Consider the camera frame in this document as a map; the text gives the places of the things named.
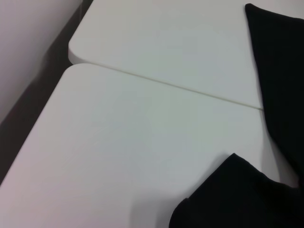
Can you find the black t-shirt with white print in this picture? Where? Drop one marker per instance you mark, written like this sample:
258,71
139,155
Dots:
280,71

